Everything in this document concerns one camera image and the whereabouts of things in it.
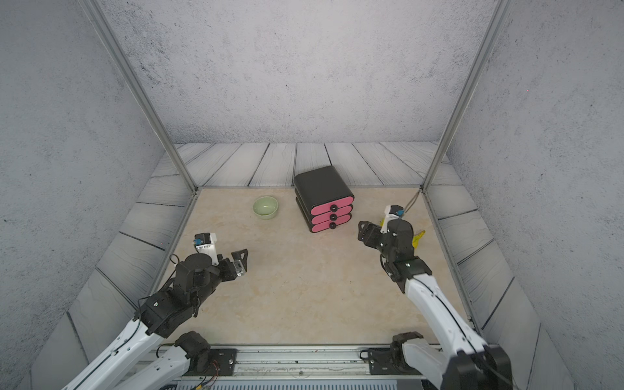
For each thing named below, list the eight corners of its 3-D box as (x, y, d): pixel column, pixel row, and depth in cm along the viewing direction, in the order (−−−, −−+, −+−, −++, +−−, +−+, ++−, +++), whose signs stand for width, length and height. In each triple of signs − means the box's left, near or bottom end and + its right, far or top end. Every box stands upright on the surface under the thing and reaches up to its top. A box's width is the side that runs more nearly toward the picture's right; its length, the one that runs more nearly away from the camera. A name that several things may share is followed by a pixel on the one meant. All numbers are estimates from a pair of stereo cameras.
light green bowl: (253, 223, 109) (250, 215, 105) (257, 204, 117) (254, 196, 112) (276, 223, 109) (275, 214, 105) (279, 204, 117) (277, 196, 112)
